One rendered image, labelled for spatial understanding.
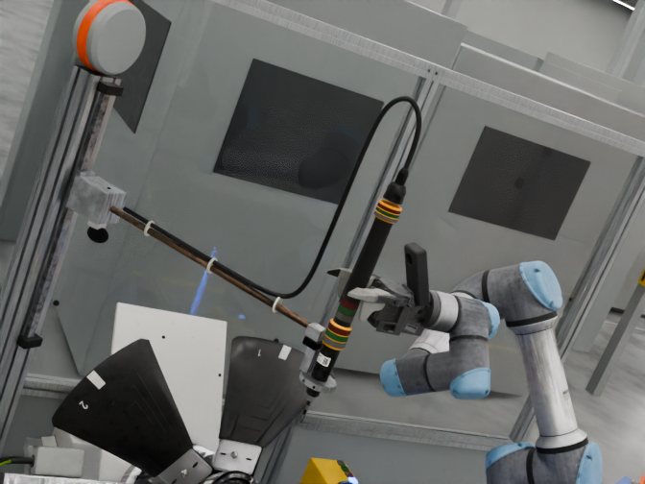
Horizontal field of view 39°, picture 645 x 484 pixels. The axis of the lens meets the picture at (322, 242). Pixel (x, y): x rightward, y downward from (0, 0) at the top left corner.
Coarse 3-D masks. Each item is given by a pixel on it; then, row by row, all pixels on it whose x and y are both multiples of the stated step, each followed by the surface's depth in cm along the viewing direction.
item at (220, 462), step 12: (228, 444) 180; (240, 444) 180; (216, 456) 179; (228, 456) 178; (240, 456) 178; (252, 456) 177; (216, 468) 177; (228, 468) 177; (240, 468) 176; (252, 468) 176
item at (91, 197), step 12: (84, 180) 192; (96, 180) 195; (72, 192) 193; (84, 192) 191; (96, 192) 190; (108, 192) 190; (120, 192) 193; (72, 204) 193; (84, 204) 192; (96, 204) 190; (108, 204) 191; (120, 204) 194; (84, 216) 192; (96, 216) 190; (108, 216) 193
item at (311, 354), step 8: (312, 328) 170; (312, 336) 170; (320, 336) 169; (304, 344) 170; (312, 344) 169; (320, 344) 170; (312, 352) 170; (304, 360) 171; (312, 360) 170; (304, 368) 171; (312, 368) 172; (304, 376) 169; (328, 376) 173; (304, 384) 169; (312, 384) 168; (320, 384) 168; (328, 384) 170; (328, 392) 169
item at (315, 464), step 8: (312, 464) 226; (320, 464) 226; (328, 464) 228; (336, 464) 229; (304, 472) 228; (312, 472) 225; (320, 472) 223; (328, 472) 224; (336, 472) 225; (344, 472) 226; (304, 480) 228; (312, 480) 225; (320, 480) 222; (328, 480) 220; (336, 480) 222; (344, 480) 223
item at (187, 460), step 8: (184, 456) 171; (192, 456) 171; (200, 456) 171; (176, 464) 172; (184, 464) 171; (192, 464) 171; (200, 464) 171; (168, 472) 172; (176, 472) 172; (192, 472) 172; (200, 472) 172; (208, 472) 172; (168, 480) 173; (184, 480) 173; (192, 480) 172; (200, 480) 172
